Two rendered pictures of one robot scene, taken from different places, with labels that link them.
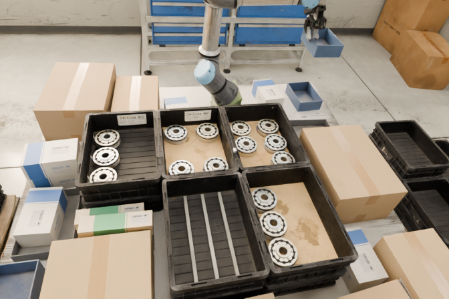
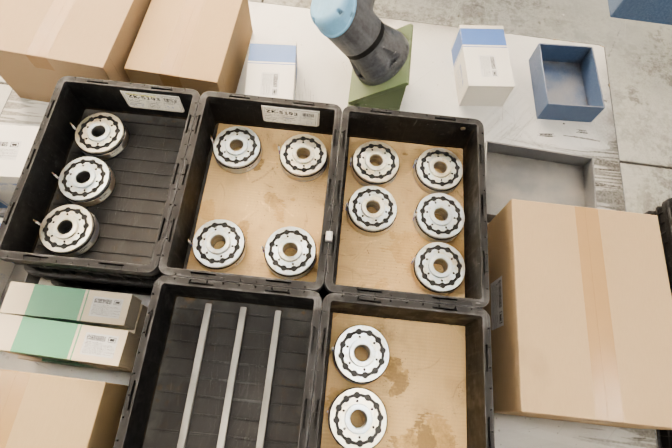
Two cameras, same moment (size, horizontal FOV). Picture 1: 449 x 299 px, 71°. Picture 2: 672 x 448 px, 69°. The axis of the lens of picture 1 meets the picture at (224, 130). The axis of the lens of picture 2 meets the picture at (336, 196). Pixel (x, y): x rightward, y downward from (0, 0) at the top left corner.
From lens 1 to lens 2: 0.62 m
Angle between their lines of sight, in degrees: 24
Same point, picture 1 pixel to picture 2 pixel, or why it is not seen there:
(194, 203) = (224, 323)
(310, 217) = (446, 415)
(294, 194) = (434, 352)
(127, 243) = (55, 400)
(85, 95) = (77, 23)
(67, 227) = not seen: hidden behind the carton
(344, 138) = (601, 248)
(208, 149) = (294, 199)
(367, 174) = (614, 360)
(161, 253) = not seen: hidden behind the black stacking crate
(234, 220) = (289, 382)
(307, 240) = not seen: outside the picture
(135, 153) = (147, 178)
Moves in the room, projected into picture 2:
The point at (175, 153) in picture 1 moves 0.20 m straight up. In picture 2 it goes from (224, 195) to (205, 149)
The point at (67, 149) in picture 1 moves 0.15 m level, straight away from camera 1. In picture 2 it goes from (15, 150) to (14, 91)
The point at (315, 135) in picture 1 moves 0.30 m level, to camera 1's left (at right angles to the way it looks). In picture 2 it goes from (533, 226) to (391, 172)
